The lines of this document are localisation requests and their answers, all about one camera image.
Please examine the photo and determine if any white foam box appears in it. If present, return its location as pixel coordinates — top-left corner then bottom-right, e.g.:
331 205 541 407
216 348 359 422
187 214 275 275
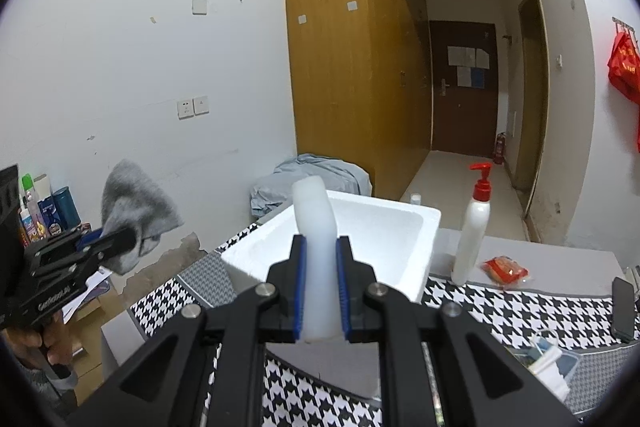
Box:
220 189 442 403

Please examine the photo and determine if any colourful printed bottle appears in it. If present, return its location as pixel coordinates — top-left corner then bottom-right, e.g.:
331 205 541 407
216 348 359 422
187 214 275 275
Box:
20 209 46 250

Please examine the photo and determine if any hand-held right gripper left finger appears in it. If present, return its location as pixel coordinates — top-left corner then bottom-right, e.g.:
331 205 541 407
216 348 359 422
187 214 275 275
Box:
65 234 308 427

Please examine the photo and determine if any green cap bottle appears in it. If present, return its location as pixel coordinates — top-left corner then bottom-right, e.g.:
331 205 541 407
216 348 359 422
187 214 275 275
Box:
20 174 41 212

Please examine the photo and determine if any black smartphone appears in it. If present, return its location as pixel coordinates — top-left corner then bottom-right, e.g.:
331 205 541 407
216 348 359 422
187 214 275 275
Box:
611 277 637 344

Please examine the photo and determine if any person's left hand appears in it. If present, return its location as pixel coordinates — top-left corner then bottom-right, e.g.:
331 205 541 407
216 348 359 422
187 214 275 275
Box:
0 308 74 368

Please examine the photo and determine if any brown cardboard box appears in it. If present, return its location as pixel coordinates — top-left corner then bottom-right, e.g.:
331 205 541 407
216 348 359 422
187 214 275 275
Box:
65 277 128 358

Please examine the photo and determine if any houndstooth tablecloth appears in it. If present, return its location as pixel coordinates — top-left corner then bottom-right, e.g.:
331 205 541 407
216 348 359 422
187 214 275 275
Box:
127 227 636 427

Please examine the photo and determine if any wooden side door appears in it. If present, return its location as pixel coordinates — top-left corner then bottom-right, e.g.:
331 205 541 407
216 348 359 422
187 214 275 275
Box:
515 0 550 208

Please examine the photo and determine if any blue grey cloth pile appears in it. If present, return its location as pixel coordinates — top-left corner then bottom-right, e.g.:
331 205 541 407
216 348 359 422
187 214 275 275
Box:
249 153 372 219

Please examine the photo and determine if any grey knit cloth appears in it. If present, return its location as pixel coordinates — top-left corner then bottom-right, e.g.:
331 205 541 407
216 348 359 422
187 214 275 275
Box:
100 159 185 277

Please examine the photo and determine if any white red pump lotion bottle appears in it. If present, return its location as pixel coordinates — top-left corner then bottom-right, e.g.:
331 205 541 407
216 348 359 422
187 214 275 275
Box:
451 162 493 286

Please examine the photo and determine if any dark brown door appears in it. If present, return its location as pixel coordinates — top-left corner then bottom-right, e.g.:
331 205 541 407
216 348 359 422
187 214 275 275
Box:
429 21 497 158

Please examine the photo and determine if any person's left forearm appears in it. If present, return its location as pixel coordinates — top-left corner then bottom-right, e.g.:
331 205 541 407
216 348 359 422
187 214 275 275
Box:
25 359 80 408

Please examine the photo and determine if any dark teal can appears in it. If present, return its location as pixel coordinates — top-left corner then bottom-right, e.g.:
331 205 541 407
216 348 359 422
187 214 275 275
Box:
52 187 81 230

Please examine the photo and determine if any white translucent bottle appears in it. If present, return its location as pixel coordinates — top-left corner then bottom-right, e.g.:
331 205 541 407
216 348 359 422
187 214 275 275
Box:
292 177 346 343

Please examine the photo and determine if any wooden wardrobe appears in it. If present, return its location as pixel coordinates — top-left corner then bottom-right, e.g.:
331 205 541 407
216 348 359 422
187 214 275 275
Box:
281 0 432 202

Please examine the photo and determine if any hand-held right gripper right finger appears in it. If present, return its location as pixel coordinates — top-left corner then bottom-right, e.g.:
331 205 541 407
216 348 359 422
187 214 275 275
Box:
336 234 581 427

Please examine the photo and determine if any blue carton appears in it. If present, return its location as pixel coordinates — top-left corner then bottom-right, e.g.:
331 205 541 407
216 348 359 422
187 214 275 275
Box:
39 196 63 235

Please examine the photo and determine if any blue face mask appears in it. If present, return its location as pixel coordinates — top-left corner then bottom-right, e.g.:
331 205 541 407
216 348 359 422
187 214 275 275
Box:
517 331 581 400

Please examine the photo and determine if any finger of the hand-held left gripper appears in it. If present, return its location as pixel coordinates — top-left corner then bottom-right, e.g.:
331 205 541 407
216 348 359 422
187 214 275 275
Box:
77 227 138 265
77 228 106 248

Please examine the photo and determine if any red snack packet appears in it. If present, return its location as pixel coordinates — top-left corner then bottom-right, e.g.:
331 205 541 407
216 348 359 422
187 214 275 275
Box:
481 256 531 289

